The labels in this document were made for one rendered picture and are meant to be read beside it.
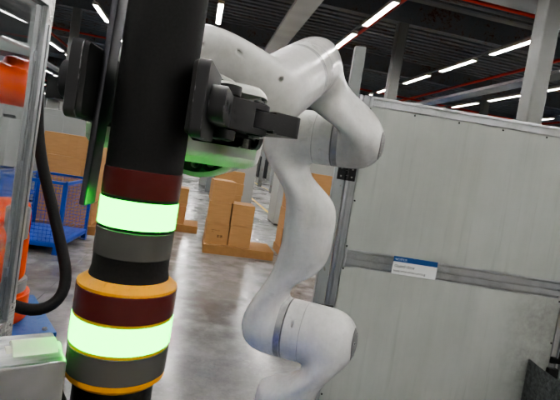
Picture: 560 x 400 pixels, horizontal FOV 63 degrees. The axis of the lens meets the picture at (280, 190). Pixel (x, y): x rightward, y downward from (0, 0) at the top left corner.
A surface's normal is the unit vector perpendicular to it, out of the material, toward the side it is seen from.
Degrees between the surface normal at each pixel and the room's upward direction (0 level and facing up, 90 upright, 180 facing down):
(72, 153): 90
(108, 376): 90
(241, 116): 90
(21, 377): 90
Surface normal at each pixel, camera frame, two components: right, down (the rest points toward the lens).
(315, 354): -0.38, 0.03
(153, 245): 0.73, 0.15
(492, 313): 0.03, 0.07
